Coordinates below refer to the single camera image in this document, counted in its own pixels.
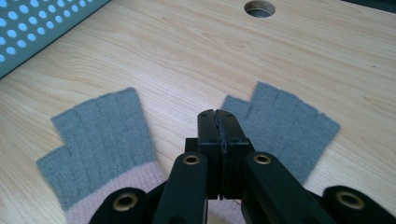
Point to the blue perforated plastic basket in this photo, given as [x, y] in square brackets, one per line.
[37, 28]

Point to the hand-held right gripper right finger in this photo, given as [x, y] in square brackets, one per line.
[234, 137]

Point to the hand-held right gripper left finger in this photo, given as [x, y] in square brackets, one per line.
[208, 133]

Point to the grey pink fingerless glove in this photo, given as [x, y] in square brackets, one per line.
[280, 127]
[102, 146]

